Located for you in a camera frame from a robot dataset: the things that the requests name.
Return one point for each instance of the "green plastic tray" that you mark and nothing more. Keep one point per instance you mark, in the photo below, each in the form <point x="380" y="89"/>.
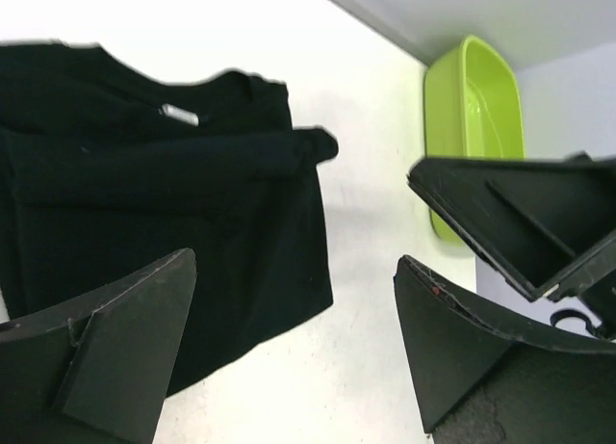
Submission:
<point x="472" y="105"/>

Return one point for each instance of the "black t shirt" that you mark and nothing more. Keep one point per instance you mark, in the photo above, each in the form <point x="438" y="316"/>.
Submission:
<point x="104" y="171"/>

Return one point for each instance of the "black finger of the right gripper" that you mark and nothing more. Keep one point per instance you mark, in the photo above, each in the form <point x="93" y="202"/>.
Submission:
<point x="548" y="227"/>

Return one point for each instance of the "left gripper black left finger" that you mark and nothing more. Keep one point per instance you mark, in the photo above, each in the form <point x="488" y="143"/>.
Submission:
<point x="96" y="368"/>

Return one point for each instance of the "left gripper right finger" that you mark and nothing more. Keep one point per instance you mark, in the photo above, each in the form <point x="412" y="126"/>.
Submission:
<point x="485" y="374"/>

